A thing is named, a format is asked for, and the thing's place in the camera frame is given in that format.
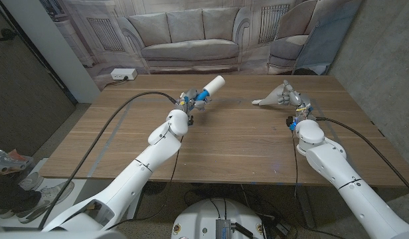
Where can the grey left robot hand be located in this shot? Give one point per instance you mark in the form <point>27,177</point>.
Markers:
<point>190,101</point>

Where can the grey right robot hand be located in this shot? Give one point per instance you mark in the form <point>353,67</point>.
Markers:
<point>295,98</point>

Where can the white lint roller sheet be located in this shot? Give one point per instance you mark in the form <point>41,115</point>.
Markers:
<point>271,99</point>

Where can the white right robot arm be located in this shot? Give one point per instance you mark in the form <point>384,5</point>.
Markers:
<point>350,189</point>

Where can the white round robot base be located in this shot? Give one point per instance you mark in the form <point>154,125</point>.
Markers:
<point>198,219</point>

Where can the grey box on robot base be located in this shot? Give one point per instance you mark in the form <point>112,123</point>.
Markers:
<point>222,229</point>

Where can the grey blue leaning board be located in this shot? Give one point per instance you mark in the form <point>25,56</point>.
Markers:
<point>327,40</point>

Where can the printed sofa room backdrop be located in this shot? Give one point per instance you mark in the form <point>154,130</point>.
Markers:
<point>191,30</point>

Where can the white power strip box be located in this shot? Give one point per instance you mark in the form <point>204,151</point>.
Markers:
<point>123,73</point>

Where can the dark grey table leg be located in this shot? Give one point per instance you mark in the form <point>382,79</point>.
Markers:
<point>305,209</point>

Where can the white table leg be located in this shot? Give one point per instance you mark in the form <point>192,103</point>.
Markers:
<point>134,207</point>

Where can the grey white sneaker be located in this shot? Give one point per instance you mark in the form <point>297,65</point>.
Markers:
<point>51,197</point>
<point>32,181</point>

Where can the white robot torso edge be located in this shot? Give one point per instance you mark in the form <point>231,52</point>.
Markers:
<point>58,235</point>

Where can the crumpled plastic bag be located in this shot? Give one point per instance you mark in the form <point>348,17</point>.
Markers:
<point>8,162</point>

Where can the person leg in black trousers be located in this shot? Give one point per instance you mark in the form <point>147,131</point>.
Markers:
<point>12,199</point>

